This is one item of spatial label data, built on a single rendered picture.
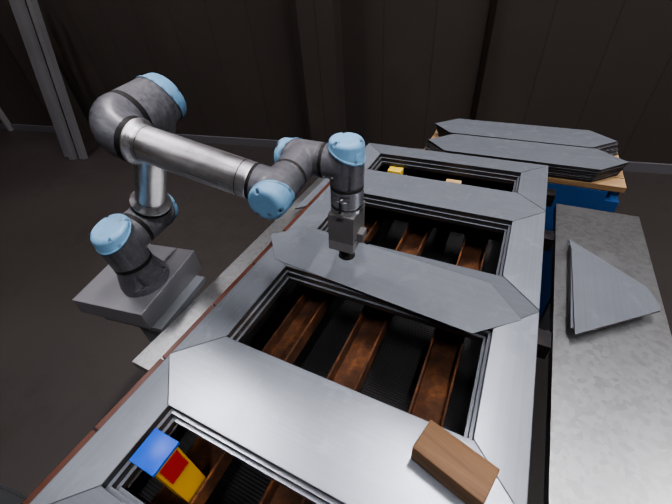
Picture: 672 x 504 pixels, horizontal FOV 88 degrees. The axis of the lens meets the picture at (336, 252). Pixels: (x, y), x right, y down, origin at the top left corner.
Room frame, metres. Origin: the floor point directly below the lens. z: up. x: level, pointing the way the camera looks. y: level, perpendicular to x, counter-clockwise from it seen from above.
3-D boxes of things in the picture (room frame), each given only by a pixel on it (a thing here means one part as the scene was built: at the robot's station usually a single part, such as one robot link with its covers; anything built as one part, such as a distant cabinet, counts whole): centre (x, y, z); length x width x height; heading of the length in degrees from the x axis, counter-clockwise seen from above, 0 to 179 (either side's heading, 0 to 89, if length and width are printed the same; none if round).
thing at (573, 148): (1.45, -0.86, 0.82); 0.80 x 0.40 x 0.06; 61
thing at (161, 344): (1.11, 0.21, 0.67); 1.30 x 0.20 x 0.03; 151
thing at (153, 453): (0.26, 0.35, 0.88); 0.06 x 0.06 x 0.02; 61
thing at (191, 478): (0.26, 0.35, 0.78); 0.05 x 0.05 x 0.19; 61
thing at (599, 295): (0.63, -0.75, 0.77); 0.45 x 0.20 x 0.04; 151
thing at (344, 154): (0.68, -0.04, 1.19); 0.09 x 0.08 x 0.11; 67
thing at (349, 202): (0.68, -0.04, 1.12); 0.08 x 0.08 x 0.05
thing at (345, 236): (0.67, -0.04, 1.04); 0.10 x 0.09 x 0.16; 64
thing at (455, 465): (0.20, -0.16, 0.89); 0.12 x 0.06 x 0.05; 45
